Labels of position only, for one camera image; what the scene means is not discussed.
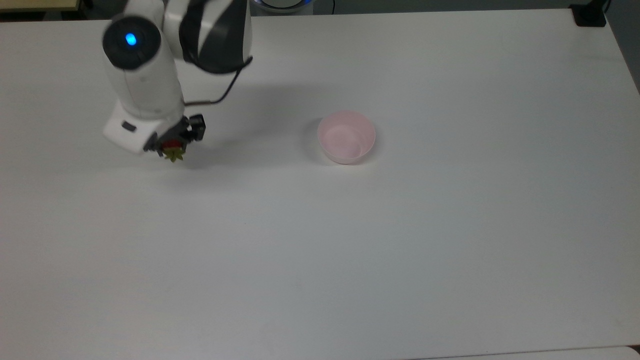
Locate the black table clamp mount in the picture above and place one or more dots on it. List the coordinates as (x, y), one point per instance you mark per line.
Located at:
(589, 16)

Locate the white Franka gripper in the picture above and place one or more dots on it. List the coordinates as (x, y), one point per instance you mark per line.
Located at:
(131, 131)

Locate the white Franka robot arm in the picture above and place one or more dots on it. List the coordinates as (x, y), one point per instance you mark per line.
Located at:
(145, 80)

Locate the yellowish wooden furniture edge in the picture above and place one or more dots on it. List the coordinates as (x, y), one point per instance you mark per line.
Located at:
(35, 5)

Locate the pink plastic bowl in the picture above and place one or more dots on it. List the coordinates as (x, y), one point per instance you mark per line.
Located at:
(346, 137)

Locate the red toy strawberry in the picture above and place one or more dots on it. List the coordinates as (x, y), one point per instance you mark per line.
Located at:
(173, 146)

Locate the white adjoining table edge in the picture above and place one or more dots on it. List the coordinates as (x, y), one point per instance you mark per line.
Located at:
(550, 353)

